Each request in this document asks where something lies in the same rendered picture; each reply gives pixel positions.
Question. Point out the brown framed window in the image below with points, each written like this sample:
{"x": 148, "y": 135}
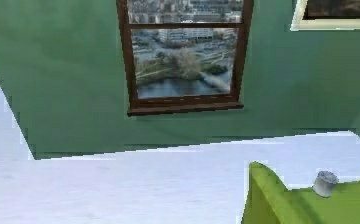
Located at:
{"x": 184, "y": 63}

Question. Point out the green sofa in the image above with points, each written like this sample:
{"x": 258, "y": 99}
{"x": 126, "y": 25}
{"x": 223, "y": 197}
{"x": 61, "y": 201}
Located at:
{"x": 288, "y": 206}

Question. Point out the small grey cylinder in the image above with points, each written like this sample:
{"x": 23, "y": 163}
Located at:
{"x": 324, "y": 184}

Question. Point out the white framed wall picture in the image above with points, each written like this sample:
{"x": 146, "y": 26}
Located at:
{"x": 331, "y": 23}

